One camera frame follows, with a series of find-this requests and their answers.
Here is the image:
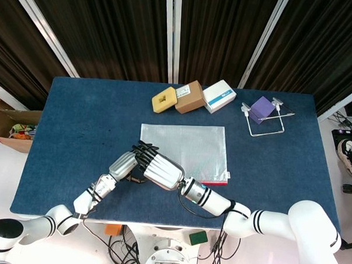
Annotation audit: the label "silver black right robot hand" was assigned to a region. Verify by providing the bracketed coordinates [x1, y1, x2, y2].
[130, 140, 187, 192]

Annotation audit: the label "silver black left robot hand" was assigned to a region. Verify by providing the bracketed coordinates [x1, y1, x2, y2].
[107, 143, 149, 185]

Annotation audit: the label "silver mesh zipper pouch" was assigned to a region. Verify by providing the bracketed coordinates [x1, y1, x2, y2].
[138, 123, 233, 187]

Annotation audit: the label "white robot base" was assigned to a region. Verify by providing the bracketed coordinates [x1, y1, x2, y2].
[129, 225, 200, 264]

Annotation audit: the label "cardboard box with items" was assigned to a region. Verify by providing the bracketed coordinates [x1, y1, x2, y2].
[0, 109, 44, 155]

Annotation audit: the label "blue felt table mat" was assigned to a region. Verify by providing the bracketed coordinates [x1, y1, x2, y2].
[9, 74, 347, 235]

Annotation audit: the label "orange block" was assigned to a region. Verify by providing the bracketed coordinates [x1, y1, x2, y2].
[104, 224, 123, 237]

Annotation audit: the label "green block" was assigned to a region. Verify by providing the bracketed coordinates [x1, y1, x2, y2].
[188, 230, 209, 247]

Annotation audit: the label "yellow square sponge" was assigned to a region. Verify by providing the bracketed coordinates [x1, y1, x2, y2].
[151, 87, 179, 114]

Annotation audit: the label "brown cardboard box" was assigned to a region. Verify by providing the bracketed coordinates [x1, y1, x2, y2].
[173, 79, 207, 116]

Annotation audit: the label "white box blue stripe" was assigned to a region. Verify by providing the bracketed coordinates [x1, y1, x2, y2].
[201, 78, 237, 115]

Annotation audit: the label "purple cube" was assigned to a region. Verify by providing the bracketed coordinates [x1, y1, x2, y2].
[249, 95, 276, 126]

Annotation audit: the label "dark pleated curtain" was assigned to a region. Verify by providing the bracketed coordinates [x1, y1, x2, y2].
[20, 0, 174, 84]
[177, 0, 281, 90]
[246, 0, 352, 117]
[0, 0, 74, 112]

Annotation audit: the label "black white sneaker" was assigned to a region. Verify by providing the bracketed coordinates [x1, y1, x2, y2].
[336, 138, 352, 178]

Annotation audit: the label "black floor cables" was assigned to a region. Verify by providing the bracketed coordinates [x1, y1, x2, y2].
[198, 228, 244, 264]
[81, 221, 147, 264]

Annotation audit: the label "white frame pole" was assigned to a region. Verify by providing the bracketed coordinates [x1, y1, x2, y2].
[3, 0, 83, 79]
[238, 0, 290, 91]
[162, 0, 183, 85]

